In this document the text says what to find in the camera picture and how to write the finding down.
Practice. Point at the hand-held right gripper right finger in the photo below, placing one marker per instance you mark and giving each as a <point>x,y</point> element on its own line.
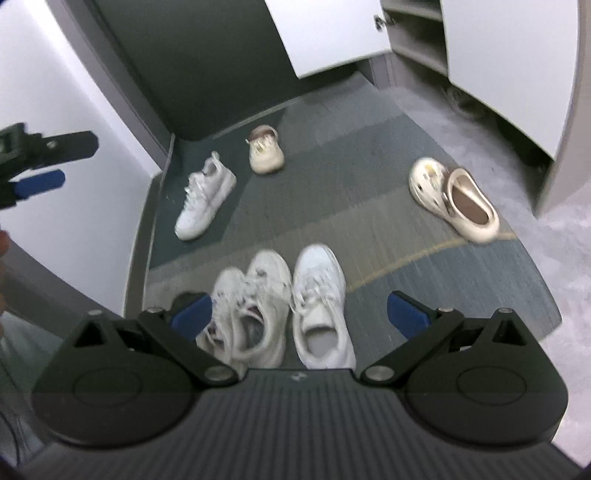
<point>406,314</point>

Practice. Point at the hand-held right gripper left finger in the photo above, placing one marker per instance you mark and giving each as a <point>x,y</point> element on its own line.
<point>191,316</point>

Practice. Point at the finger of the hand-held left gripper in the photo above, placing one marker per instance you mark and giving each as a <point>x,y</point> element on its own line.
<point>74,145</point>
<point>41,182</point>

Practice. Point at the worn white sneaker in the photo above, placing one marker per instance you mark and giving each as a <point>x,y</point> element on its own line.
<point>221,290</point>
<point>268,277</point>

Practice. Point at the white chunky sneaker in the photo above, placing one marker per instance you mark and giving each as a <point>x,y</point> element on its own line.
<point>318,277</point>

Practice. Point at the grey shoe cabinet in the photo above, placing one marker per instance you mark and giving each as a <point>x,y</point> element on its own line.
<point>415,46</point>

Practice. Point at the person's left hand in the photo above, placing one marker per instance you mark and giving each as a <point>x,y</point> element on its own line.
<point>3,243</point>

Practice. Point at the white lace-up sneaker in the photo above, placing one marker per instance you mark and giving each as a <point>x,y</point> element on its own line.
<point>203,203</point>

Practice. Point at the cream clog with charms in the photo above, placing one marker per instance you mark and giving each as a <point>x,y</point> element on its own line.
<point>425,182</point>

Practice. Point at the dark grey floor mat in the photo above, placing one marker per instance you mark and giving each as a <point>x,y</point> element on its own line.
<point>323,194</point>

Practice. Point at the dark grey door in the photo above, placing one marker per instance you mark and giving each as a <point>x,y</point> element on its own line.
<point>198,60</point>

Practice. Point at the beige clog with brown trim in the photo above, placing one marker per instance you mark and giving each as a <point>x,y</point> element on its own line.
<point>265,157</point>

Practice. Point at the white cabinet door with emblem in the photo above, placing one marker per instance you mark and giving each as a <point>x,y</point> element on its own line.
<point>508,60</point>

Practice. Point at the plain white cabinet door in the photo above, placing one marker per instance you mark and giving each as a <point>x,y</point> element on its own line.
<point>323,32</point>

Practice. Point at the metal door hinge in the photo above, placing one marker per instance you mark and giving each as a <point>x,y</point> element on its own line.
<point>379,21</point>

